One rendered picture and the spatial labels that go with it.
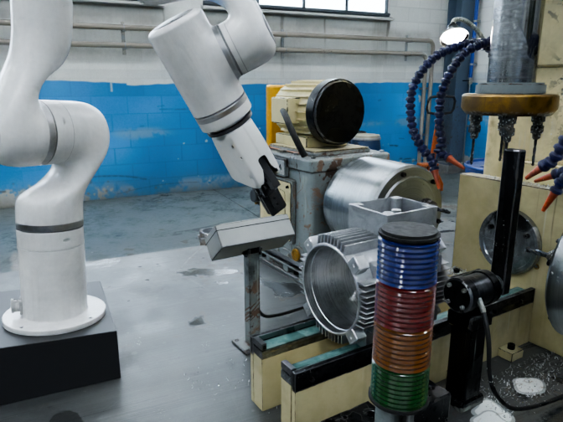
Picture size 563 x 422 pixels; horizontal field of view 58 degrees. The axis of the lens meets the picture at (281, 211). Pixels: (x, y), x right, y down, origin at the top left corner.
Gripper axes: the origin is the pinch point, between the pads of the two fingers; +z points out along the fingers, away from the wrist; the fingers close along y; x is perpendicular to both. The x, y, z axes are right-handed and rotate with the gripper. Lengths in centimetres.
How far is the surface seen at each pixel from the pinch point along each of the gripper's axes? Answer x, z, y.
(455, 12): 570, 200, -485
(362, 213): 11.9, 10.4, 4.6
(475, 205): 46, 37, -5
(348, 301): 2.9, 26.0, 1.8
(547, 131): 65, 28, 2
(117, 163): 44, 122, -541
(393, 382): -11.6, 4.4, 37.9
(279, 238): 2.7, 15.8, -14.7
